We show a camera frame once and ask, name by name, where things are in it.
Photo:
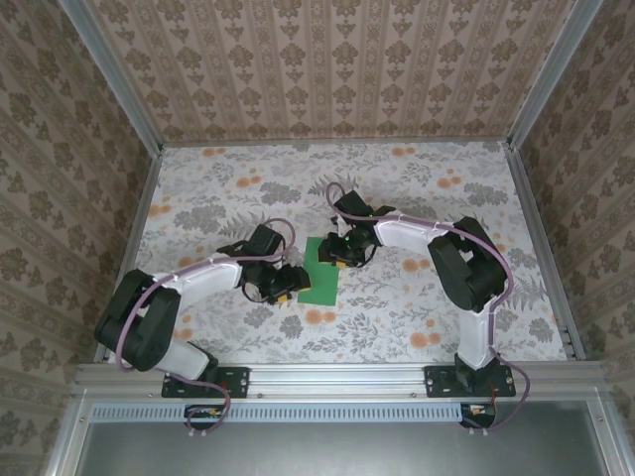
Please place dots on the grey metal sheet panel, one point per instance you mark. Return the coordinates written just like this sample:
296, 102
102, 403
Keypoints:
347, 451

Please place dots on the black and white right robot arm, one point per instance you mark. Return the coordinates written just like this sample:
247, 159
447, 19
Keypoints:
466, 273

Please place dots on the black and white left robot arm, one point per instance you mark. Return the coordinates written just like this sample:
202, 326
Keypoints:
144, 322

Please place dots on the aluminium frame post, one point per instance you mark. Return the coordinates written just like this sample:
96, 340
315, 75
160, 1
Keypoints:
114, 79
550, 74

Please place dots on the thin aluminium rail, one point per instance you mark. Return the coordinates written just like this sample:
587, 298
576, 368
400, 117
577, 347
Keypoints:
337, 143

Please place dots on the green paper sheet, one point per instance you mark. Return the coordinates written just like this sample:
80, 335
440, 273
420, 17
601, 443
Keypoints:
320, 285

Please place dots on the floral table cover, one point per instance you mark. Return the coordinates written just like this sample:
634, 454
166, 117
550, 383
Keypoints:
397, 307

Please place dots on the aluminium side rail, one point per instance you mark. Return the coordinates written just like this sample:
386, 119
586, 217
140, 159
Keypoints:
527, 198
129, 253

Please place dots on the white right camera bracket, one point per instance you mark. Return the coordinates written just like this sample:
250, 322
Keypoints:
340, 224

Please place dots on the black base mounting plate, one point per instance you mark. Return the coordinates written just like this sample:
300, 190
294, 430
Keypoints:
436, 382
238, 382

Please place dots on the black connector board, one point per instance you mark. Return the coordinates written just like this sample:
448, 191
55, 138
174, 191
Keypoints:
203, 414
478, 411

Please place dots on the wide aluminium frame rail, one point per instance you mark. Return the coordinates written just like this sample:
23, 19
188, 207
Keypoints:
337, 379

